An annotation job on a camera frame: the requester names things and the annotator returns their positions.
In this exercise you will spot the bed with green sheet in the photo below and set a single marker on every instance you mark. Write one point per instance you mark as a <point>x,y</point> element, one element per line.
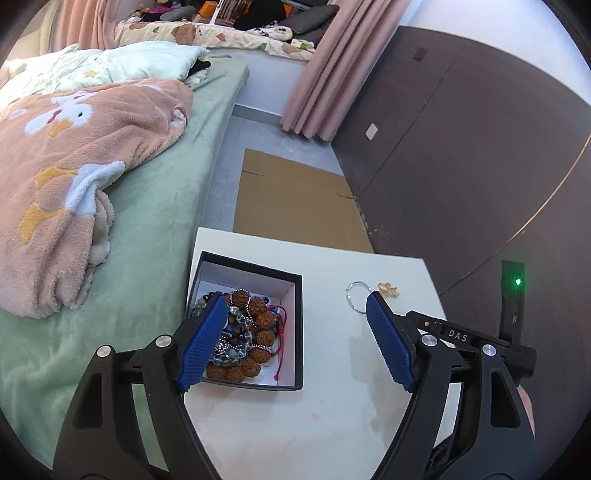
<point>139,292</point>

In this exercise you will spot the orange box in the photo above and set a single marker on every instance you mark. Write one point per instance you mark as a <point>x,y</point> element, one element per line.
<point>207,9</point>

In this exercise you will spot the right pink curtain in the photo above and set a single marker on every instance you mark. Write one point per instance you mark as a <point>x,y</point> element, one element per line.
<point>340,66</point>

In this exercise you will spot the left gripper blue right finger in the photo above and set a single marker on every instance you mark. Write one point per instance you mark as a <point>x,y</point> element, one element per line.
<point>397,347</point>

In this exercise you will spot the flattened brown cardboard sheet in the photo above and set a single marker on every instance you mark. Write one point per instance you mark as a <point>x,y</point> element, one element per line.
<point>290,201</point>

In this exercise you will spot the thin silver hoop bangle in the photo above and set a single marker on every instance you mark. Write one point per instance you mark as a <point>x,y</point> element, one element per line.
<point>357,294</point>

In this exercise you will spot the floral window seat cushion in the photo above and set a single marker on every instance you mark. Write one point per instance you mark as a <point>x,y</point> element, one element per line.
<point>210,37</point>

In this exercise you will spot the white wall switch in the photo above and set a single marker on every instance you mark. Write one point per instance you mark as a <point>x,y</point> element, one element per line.
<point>371,131</point>

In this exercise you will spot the gold butterfly brooch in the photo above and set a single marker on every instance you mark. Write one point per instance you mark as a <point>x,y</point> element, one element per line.
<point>388,290</point>

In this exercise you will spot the white table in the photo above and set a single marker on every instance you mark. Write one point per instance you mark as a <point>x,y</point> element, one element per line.
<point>340,424</point>

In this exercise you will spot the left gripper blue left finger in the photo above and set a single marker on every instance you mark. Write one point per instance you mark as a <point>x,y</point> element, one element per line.
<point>197,336</point>

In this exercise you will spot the pink curtain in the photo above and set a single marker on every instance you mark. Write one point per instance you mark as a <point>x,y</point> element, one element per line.
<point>88,23</point>
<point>340,66</point>

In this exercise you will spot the pink duck print blanket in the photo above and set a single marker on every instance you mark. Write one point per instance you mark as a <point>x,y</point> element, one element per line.
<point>59,152</point>

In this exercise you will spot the light green floral quilt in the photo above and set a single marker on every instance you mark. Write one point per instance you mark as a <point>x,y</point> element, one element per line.
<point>73,68</point>

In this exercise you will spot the left pink curtain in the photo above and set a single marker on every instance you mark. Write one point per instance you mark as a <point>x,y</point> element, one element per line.
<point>88,23</point>

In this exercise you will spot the person's right hand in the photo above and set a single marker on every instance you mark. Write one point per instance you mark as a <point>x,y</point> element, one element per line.
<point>528,405</point>

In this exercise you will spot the dark brown wardrobe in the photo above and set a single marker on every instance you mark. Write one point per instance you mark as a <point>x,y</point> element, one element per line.
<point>479,158</point>

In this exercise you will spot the black jewelry box white interior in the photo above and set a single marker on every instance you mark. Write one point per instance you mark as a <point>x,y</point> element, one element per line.
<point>262,343</point>

